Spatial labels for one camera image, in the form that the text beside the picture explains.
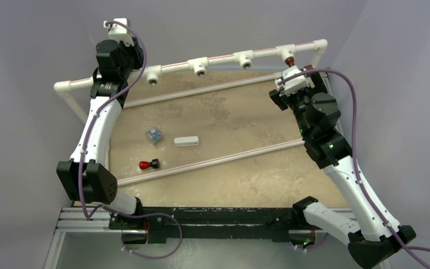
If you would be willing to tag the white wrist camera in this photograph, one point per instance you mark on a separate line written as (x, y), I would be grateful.
(294, 85)
(118, 33)

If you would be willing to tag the clear blue faucet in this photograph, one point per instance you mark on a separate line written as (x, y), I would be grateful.
(154, 135)

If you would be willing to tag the white plastic pipe piece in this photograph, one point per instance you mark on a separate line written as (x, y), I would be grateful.
(186, 141)

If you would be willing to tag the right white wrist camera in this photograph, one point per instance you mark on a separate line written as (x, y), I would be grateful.
(294, 85)

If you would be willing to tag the white PVC pipe frame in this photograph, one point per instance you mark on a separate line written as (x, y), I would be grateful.
(199, 66)

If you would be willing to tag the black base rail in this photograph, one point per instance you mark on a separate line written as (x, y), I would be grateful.
(280, 225)

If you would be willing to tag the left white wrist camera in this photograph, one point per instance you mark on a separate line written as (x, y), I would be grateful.
(118, 33)

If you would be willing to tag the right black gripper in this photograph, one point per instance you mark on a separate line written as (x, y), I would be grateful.
(284, 101)

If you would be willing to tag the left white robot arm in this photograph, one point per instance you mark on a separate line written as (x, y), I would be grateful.
(84, 176)

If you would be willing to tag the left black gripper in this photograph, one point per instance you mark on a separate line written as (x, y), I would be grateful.
(135, 50)

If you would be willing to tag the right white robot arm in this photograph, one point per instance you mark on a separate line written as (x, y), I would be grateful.
(375, 234)

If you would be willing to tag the red and black faucet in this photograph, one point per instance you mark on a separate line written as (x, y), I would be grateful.
(154, 164)

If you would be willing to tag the brown faucet with chrome cap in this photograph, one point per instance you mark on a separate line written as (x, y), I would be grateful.
(290, 62)

